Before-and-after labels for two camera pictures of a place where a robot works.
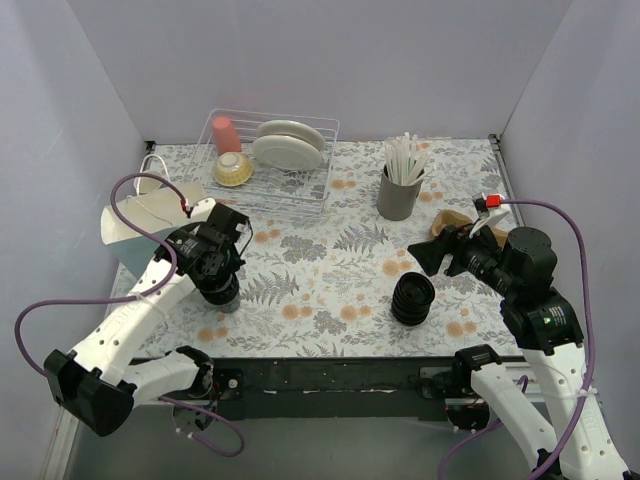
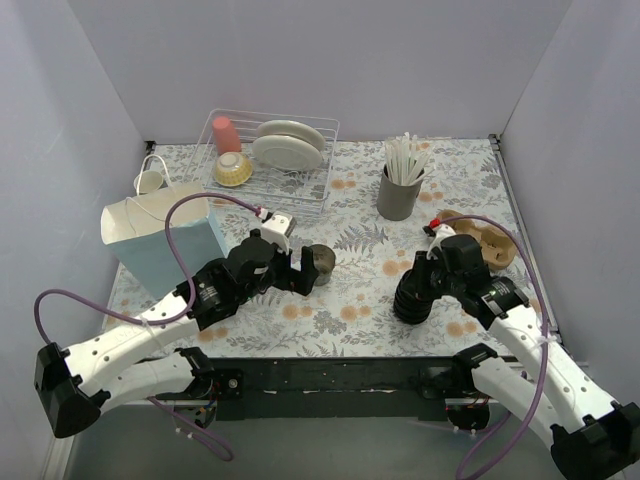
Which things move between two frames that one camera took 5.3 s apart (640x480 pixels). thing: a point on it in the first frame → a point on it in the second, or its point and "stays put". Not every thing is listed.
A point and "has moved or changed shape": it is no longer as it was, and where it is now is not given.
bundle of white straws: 407,160 stays put
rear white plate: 292,129 stays put
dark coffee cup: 225,294 has moved or changed shape
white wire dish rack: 273,161 stays put
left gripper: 220,291 → 282,273
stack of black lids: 412,298 stays put
